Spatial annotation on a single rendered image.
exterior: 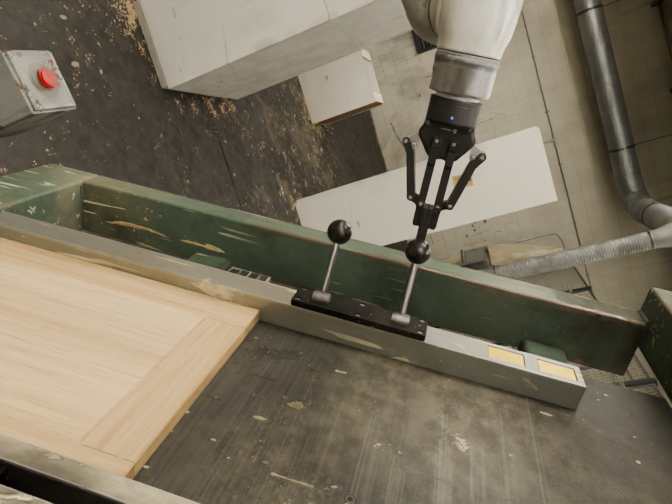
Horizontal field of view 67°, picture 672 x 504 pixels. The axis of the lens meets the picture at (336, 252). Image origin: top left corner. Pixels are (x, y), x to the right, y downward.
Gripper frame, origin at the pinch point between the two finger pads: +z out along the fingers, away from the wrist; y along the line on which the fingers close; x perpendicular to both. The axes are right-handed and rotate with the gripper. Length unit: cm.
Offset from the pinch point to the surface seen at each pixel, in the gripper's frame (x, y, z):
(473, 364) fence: 15.5, -11.3, 12.7
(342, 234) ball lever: 9.5, 11.2, 1.0
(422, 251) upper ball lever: 9.4, -0.7, 0.6
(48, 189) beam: 0, 70, 11
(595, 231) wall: -742, -258, 181
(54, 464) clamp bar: 54, 23, 8
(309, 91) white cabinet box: -467, 150, 35
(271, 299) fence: 15.3, 18.8, 11.5
